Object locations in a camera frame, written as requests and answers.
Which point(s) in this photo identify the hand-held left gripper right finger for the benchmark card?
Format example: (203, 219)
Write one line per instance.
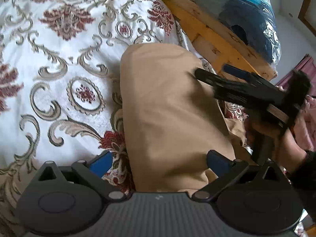
(217, 163)

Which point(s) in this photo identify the white floral patterned bedspread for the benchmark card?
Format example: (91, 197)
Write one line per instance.
(49, 54)

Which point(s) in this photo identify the person's right hand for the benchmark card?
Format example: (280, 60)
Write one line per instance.
(265, 132)

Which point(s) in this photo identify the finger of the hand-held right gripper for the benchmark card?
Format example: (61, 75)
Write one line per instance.
(235, 71)
(207, 77)

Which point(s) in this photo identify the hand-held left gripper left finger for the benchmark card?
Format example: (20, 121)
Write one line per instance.
(101, 164)

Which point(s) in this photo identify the clear plastic bag of clothes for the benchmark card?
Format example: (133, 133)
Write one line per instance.
(251, 19)

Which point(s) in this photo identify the wooden bed frame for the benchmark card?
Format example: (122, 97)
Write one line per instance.
(209, 32)

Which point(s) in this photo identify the pink cloth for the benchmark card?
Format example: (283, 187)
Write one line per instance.
(308, 118)

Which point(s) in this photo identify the tan hooded zip jacket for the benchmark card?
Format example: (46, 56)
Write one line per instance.
(167, 116)

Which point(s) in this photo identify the person's right forearm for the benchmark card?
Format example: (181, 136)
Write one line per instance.
(296, 158)

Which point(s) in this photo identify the wooden picture frame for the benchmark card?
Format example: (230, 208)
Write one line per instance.
(306, 9)

